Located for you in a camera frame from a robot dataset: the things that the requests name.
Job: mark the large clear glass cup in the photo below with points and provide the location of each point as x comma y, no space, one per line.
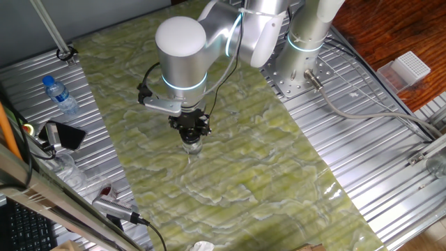
71,172

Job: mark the clear plastic box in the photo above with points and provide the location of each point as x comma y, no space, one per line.
388,78

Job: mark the aluminium pole with black clamp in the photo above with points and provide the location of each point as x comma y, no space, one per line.
52,29

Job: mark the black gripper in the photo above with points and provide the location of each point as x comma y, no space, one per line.
190,120

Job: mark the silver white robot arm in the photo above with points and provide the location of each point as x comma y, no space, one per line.
181,52

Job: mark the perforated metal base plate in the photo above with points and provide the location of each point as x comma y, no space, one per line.
278,83

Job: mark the glass cup with brown liquid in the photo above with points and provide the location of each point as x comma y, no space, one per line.
108,191

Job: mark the orange tube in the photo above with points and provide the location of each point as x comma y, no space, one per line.
7,132

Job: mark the black keyboard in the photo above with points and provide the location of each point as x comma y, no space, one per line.
24,226

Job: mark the green marble pattern mat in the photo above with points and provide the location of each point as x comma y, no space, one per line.
226,167

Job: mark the white crumpled tissue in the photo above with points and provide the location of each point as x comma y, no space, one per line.
202,246

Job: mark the red emergency stop button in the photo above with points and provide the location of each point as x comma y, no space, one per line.
28,129

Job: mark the white pipette tip box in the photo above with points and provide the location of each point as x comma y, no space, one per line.
413,68

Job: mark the clear glass jar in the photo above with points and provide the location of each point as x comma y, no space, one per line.
192,149

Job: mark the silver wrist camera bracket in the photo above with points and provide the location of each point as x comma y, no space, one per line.
163,106

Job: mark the blue capped water bottle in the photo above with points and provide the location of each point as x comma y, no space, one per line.
61,96

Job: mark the black smartphone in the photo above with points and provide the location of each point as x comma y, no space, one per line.
69,136

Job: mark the aluminium frame bar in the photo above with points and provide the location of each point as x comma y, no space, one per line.
35,188

